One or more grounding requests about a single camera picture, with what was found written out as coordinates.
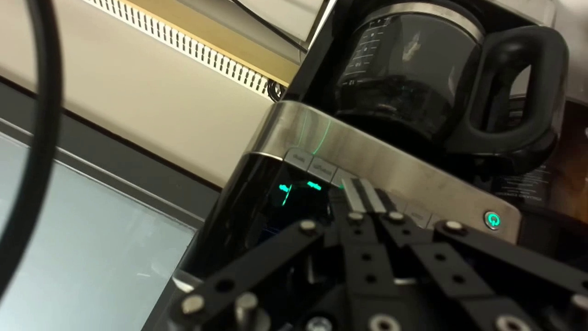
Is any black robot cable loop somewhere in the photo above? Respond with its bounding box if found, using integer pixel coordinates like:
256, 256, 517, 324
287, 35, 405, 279
0, 0, 67, 300

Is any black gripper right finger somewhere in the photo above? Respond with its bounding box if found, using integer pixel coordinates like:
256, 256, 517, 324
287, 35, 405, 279
359, 178, 588, 331

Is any black steel coffee machine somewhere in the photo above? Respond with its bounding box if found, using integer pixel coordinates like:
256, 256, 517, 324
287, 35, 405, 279
142, 0, 588, 331

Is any grey framed window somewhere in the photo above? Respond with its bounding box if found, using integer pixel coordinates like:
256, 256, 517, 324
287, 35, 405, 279
0, 77, 225, 331

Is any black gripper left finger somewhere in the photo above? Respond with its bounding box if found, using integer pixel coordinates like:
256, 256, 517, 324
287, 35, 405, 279
166, 176, 401, 331

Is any glass coffee carafe black handle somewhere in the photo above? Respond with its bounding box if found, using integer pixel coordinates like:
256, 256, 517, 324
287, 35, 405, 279
333, 2, 572, 178

